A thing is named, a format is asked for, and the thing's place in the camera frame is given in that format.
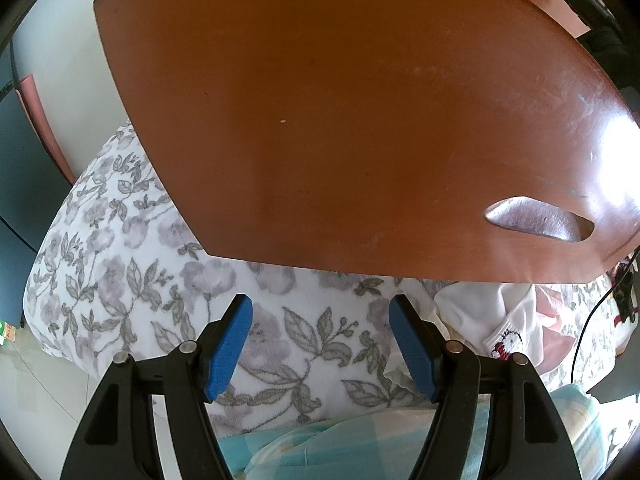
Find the green cartons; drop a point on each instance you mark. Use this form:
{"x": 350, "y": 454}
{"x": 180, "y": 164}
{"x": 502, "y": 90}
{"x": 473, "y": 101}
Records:
{"x": 6, "y": 332}

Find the pink folded board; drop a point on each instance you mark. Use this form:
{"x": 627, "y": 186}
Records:
{"x": 40, "y": 120}

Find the white Hello Kitty sock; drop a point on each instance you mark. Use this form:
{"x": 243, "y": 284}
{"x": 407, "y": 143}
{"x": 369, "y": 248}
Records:
{"x": 480, "y": 310}

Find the red black printed cloth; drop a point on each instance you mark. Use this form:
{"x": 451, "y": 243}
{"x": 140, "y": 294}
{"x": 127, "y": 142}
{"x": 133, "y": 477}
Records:
{"x": 627, "y": 295}

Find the pink underwear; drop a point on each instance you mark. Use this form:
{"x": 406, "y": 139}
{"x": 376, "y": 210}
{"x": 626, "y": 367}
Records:
{"x": 552, "y": 345}

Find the floral blanket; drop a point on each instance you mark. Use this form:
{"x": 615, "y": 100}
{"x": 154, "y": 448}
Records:
{"x": 125, "y": 270}

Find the light blue checked bedding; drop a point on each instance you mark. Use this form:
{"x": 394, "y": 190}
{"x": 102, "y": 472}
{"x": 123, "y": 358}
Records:
{"x": 550, "y": 425}

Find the wooden drawer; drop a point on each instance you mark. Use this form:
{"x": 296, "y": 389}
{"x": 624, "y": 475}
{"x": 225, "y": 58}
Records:
{"x": 350, "y": 110}

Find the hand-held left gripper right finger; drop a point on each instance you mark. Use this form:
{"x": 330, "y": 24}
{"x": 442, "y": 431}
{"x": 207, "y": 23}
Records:
{"x": 412, "y": 345}

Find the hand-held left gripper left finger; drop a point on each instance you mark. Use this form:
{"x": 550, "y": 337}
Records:
{"x": 227, "y": 350}

